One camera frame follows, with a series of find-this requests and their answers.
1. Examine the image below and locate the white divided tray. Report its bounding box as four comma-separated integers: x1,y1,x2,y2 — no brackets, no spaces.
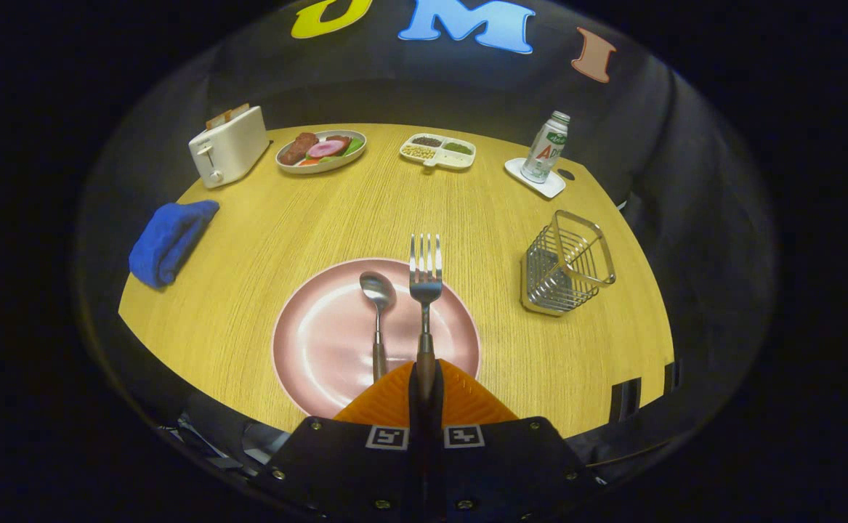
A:
400,133,477,171

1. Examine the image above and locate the large brown meat piece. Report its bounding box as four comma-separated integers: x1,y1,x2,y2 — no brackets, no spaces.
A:
280,132,320,166

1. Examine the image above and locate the blue folded cloth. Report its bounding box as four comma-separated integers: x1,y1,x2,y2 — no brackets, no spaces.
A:
129,200,220,289

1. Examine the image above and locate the pink plate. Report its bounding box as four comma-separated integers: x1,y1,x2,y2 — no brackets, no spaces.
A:
272,258,481,420

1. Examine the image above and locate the spoon with wooden handle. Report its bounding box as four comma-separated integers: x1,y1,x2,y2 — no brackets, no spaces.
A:
360,272,397,384

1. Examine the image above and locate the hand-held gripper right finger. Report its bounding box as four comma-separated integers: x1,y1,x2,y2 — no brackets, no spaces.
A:
427,360,600,520

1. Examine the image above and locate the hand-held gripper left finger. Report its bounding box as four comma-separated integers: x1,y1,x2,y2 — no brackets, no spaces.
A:
267,360,428,520

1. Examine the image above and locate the white square coaster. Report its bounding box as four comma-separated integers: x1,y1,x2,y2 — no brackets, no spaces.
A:
504,158,567,199

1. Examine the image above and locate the white drink bottle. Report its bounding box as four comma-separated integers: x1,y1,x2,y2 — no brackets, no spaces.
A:
520,110,571,184

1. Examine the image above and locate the metal wire basket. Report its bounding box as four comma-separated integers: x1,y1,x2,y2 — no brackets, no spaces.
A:
520,210,617,317

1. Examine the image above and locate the grey food plate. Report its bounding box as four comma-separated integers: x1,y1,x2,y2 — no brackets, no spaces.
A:
275,129,368,175

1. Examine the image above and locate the white toaster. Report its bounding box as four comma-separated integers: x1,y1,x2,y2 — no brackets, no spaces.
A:
188,105,271,190

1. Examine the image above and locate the fork with wooden handle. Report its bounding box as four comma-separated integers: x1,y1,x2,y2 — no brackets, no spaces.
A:
409,233,444,400

